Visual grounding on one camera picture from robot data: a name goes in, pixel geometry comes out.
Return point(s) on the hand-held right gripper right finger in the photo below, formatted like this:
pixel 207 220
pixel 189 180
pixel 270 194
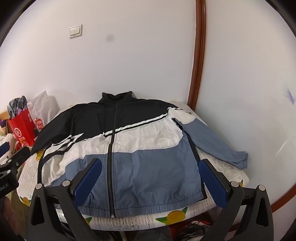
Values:
pixel 211 179

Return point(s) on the plaid cloth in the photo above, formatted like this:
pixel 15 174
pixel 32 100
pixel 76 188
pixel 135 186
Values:
pixel 17 104

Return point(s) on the black white blue jacket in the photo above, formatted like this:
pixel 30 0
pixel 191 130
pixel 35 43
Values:
pixel 138 162

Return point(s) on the red paper shopping bag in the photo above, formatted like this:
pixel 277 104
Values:
pixel 23 129

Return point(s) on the white plastic bag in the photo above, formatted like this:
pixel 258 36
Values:
pixel 45 109

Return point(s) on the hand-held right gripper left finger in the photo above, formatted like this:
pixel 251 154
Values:
pixel 89 179

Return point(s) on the white dotted cloth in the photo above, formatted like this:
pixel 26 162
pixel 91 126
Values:
pixel 7 141

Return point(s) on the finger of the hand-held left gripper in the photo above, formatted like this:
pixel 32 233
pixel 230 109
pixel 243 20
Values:
pixel 4 150
pixel 20 156

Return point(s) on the brown wooden door frame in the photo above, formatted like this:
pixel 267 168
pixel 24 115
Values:
pixel 198 46

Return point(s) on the white light switch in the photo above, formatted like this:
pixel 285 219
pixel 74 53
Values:
pixel 75 31

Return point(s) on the fruit printed tablecloth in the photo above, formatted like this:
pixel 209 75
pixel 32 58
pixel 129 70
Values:
pixel 222 176

